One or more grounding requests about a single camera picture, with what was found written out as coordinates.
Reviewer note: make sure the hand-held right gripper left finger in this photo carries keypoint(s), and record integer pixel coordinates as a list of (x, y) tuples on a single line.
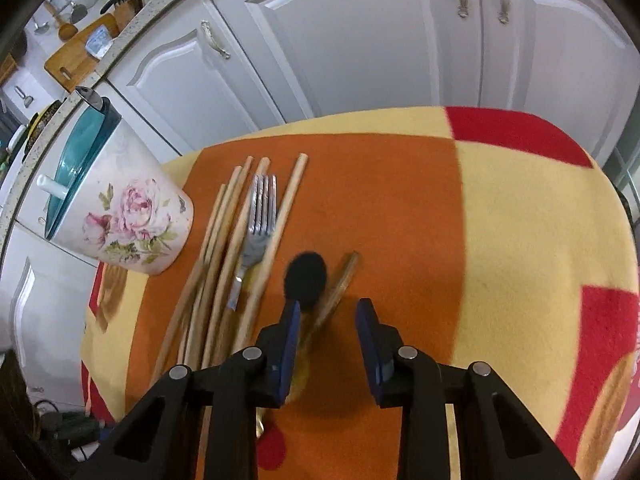
[(289, 355)]

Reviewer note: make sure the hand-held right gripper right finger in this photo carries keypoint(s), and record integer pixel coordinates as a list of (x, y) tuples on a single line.
[(369, 355)]

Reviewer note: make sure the dark spoon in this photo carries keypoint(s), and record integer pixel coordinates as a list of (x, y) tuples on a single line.
[(306, 280)]

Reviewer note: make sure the light wooden chopstick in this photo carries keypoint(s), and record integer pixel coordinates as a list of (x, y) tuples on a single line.
[(222, 220), (240, 185), (285, 205), (227, 272), (205, 250)]

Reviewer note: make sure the metal fork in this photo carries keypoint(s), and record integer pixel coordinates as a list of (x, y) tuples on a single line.
[(257, 245)]

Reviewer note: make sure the floral ceramic utensil holder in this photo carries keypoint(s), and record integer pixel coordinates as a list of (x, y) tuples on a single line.
[(140, 210)]

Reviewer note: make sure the orange yellow red printed blanket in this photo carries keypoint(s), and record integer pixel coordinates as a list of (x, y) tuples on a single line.
[(400, 210)]

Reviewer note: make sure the dark floor clutter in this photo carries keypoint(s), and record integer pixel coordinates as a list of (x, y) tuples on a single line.
[(60, 425)]

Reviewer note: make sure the white cabinet door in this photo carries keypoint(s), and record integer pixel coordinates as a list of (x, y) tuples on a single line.
[(360, 45), (185, 90), (35, 300), (565, 55)]

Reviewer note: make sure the white ceramic spoon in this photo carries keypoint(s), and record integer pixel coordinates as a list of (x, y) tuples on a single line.
[(50, 183)]

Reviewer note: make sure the glass sliding door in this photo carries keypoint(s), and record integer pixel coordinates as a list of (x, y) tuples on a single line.
[(625, 175)]

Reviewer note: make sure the black pot yellow lid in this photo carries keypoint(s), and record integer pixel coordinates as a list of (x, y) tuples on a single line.
[(42, 117)]

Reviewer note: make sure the wooden cutting board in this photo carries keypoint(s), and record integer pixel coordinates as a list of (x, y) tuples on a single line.
[(75, 60)]

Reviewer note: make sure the white blue packet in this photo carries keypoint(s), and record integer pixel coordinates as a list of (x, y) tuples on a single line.
[(97, 42)]

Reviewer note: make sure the metal peeler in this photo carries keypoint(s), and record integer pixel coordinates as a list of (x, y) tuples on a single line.
[(22, 94)]

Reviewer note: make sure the wooden knife block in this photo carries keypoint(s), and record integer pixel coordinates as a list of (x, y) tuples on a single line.
[(127, 7)]

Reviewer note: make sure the wooden spatula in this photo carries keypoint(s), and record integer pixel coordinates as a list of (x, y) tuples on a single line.
[(62, 24)]

